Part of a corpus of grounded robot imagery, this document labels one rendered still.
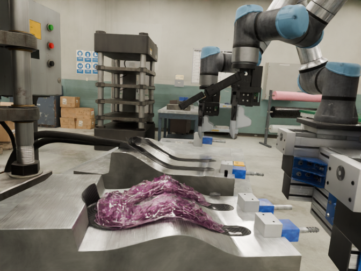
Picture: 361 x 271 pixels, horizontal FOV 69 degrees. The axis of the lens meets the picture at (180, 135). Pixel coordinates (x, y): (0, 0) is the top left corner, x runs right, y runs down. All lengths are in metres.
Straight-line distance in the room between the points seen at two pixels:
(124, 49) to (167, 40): 2.76
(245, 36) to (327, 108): 0.51
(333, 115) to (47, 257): 1.00
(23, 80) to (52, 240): 0.72
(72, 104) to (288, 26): 7.00
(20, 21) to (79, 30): 6.88
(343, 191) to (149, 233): 0.43
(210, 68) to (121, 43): 3.79
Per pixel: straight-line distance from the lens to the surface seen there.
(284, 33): 0.73
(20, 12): 1.11
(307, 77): 1.26
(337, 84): 1.15
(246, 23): 0.78
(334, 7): 0.84
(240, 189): 0.96
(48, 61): 1.40
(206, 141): 1.09
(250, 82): 0.79
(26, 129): 1.10
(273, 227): 0.57
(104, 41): 4.86
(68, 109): 7.57
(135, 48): 4.71
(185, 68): 7.22
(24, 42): 1.08
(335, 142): 1.14
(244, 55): 0.77
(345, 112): 1.14
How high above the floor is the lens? 1.12
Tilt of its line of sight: 9 degrees down
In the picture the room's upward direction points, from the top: 3 degrees clockwise
